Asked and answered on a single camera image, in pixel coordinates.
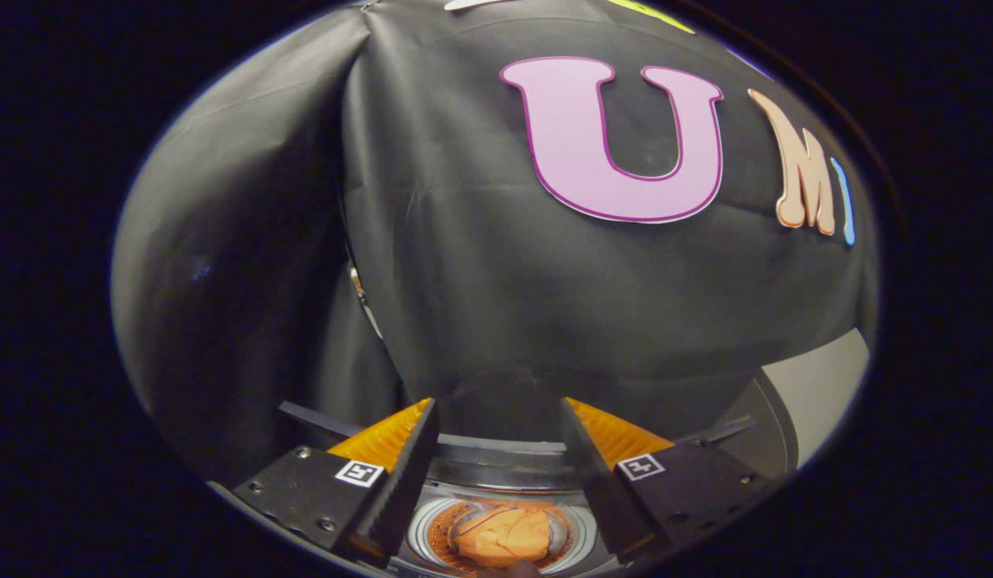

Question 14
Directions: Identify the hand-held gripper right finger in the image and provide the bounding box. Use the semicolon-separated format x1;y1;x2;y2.
557;396;774;563

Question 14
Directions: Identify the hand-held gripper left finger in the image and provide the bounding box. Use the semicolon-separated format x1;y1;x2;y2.
211;397;441;567

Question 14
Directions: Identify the grey washing machine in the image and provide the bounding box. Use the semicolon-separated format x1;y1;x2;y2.
392;438;625;578

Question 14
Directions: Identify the orange polo shirt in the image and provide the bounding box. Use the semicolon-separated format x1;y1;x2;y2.
448;504;553;567

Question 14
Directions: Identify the thin white pole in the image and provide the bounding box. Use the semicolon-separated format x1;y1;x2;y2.
348;263;385;342

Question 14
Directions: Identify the black backdrop cloth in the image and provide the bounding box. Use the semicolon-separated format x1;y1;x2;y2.
111;0;881;482

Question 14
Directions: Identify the white cabinet with grey frame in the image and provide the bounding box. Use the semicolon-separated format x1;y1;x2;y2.
717;328;873;481

